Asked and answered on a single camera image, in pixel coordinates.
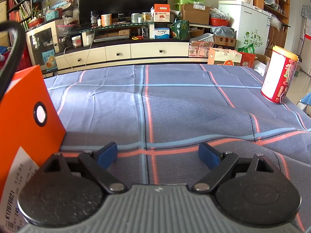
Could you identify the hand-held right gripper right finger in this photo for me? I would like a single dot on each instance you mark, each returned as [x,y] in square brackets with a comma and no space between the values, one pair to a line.
[209,155]

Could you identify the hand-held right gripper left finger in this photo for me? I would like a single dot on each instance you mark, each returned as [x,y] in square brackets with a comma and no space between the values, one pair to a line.
[108,155]

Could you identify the orange cardboard box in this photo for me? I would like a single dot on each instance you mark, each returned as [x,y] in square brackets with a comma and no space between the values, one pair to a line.
[24,116]

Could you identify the blue checked cloth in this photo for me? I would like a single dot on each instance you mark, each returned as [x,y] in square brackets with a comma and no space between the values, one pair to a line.
[182,106]

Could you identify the orange white carton box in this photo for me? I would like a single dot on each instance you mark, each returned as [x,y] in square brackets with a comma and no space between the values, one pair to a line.
[223,57]

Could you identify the red gift bag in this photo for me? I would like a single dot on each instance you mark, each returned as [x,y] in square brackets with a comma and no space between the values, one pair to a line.
[247,60]

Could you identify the red cylindrical canister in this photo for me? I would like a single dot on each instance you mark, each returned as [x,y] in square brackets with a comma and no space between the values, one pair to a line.
[279,77]

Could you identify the white television cabinet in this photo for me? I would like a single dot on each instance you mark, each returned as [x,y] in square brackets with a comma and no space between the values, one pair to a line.
[145,51]

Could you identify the white jar red label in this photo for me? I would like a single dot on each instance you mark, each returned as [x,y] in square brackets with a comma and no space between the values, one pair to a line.
[76,41]

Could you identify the red shopping bag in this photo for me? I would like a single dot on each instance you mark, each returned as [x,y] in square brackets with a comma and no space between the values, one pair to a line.
[24,58]

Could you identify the green plastic bag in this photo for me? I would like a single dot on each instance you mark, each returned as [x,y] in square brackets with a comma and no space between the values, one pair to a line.
[179,29]

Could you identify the glass door side cabinet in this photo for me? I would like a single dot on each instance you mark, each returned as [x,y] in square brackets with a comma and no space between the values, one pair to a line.
[41,43]

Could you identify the blue white box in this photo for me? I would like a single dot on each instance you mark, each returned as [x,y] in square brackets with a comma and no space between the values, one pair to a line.
[161,33]

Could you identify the pink plastic basket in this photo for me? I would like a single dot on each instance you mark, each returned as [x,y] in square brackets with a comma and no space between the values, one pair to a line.
[65,30]

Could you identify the red plastic basin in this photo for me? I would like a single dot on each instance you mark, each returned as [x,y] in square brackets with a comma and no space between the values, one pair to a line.
[218,21]

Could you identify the orange white canister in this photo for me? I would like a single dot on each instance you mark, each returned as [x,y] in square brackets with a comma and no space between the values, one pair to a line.
[106,20]

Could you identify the white chest freezer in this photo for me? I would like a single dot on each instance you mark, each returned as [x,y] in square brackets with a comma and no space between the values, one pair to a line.
[245,21]

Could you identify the brown cardboard box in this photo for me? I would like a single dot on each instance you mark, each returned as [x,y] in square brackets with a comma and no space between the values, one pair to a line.
[194,13]

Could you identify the orange white medicine box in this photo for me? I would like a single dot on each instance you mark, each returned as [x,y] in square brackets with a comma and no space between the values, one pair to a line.
[161,15]

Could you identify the blue plastic basket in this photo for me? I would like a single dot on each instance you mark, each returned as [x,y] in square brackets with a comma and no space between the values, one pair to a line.
[52,15]

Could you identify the beige air conditioner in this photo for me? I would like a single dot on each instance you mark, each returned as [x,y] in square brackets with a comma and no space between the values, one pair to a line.
[3,17]

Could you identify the dark bookshelf with books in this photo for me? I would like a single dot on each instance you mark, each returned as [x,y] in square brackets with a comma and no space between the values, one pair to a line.
[19,4]

